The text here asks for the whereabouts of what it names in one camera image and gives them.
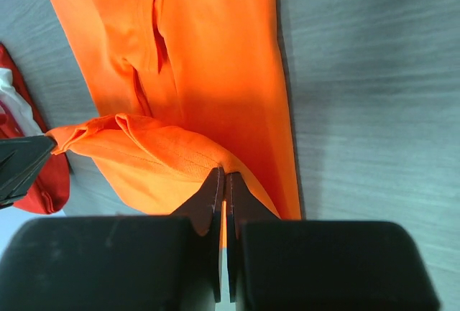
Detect white garment in stack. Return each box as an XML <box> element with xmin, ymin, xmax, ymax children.
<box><xmin>1</xmin><ymin>68</ymin><xmax>43</xmax><ymax>136</ymax></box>

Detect orange t-shirt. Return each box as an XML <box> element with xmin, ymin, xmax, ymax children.
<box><xmin>34</xmin><ymin>0</ymin><xmax>302</xmax><ymax>221</ymax></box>

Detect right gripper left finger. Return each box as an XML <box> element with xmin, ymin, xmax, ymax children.
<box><xmin>1</xmin><ymin>168</ymin><xmax>224</xmax><ymax>310</ymax></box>

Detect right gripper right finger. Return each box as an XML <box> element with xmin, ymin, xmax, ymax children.
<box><xmin>225</xmin><ymin>173</ymin><xmax>441</xmax><ymax>310</ymax></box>

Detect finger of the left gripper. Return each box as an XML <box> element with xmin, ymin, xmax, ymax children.
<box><xmin>1</xmin><ymin>135</ymin><xmax>56</xmax><ymax>208</ymax></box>

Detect folded red t-shirt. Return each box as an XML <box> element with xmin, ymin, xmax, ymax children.
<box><xmin>1</xmin><ymin>45</ymin><xmax>70</xmax><ymax>215</ymax></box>

